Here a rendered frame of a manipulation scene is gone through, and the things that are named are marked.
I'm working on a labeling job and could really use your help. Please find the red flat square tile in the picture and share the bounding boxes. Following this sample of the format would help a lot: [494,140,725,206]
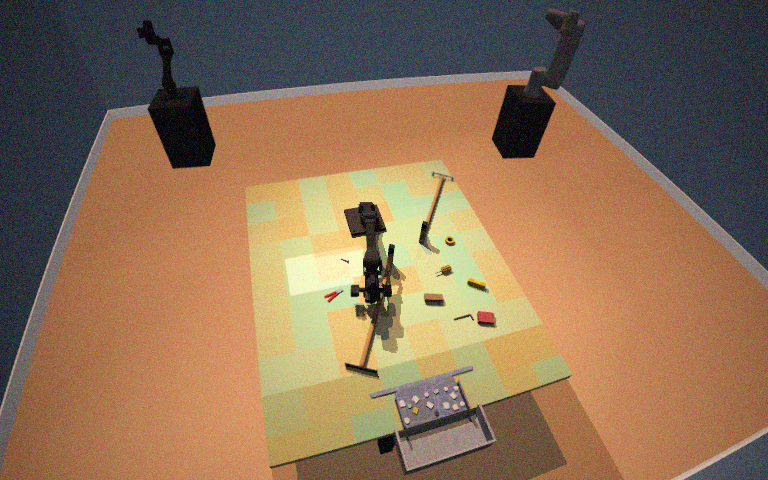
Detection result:
[477,311,494,325]

